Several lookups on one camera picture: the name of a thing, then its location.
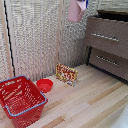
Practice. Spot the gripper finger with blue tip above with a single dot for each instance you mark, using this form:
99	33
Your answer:
87	3

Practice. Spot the brown drawer cabinet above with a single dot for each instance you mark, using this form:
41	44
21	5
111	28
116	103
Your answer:
110	50

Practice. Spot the beige woven folding screen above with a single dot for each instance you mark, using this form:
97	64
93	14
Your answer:
33	36

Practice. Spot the yellow red snack box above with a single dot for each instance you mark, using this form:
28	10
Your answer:
66	74

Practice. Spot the red plastic bowl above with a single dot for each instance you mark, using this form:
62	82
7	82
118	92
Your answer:
44	85

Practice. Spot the red shopping basket blue rim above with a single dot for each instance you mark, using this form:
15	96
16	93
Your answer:
20	100

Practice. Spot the white object at table edge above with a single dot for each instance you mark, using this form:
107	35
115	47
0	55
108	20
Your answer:
123	121

